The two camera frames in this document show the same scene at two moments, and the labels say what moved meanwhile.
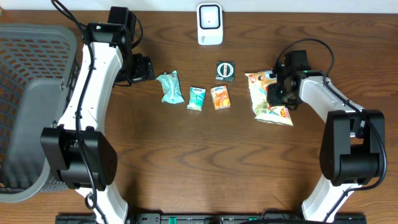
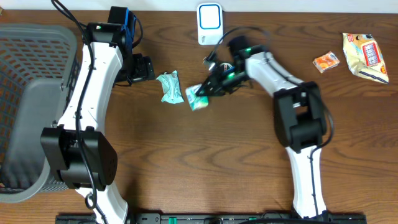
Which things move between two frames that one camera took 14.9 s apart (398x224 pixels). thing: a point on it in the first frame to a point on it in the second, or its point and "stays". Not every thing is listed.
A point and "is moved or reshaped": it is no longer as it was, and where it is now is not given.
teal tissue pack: x=197 y=96 is moved or reshaped
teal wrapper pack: x=171 y=88 stays
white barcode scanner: x=209 y=23 stays
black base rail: x=204 y=218 stays
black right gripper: x=273 y=99 to x=218 y=86
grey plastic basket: x=40 y=72 stays
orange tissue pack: x=221 y=97 to x=326 y=61
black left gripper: x=146 y=71 stays
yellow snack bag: x=259 y=82 to x=364 y=56
